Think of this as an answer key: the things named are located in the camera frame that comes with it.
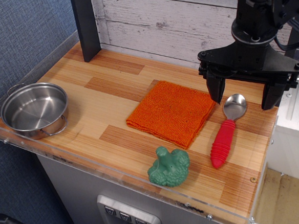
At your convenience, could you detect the stainless steel pot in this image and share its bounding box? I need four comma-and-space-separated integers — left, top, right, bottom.
1, 82, 69, 140

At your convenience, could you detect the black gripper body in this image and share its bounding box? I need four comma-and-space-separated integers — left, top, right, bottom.
198, 23, 299, 90

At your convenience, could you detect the red handled metal spoon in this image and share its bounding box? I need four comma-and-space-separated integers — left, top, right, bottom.
210, 94, 247, 169

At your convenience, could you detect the white appliance at right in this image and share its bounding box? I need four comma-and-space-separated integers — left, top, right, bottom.
266, 84, 299, 178

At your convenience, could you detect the green toy broccoli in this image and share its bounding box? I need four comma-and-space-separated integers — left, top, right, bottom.
147, 146, 190, 187

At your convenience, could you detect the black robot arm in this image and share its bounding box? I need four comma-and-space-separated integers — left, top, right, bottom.
198, 0, 299, 110

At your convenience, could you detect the dark grey left post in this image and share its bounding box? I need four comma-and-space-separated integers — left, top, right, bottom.
71, 0, 101, 62

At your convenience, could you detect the silver control panel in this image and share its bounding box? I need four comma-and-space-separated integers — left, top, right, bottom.
97, 195, 161, 224

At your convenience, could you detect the black cable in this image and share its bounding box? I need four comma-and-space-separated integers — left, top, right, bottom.
272, 16, 299, 53

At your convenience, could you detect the orange cloth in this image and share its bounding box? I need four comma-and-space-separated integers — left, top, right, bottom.
126, 81, 215, 149

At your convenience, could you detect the clear acrylic guard rail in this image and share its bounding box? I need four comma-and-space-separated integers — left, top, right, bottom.
0, 16, 286, 224

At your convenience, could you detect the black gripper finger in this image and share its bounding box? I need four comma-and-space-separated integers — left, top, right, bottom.
206, 73, 225, 104
261, 81, 286, 110

